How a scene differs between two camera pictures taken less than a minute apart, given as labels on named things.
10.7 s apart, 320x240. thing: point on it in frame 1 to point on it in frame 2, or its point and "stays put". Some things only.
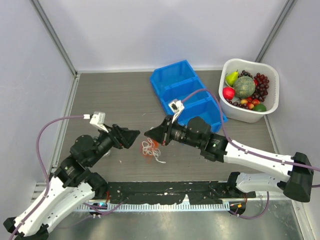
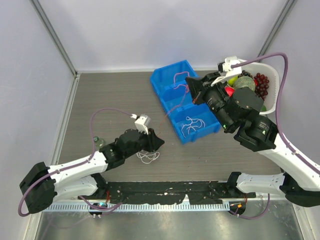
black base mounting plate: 161,193 stays put
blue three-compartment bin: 178,81 stays put
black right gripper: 162,133 to 195,84
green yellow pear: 231,78 stays put
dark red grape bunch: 260,91 stays put
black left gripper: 126,137 to 153,142
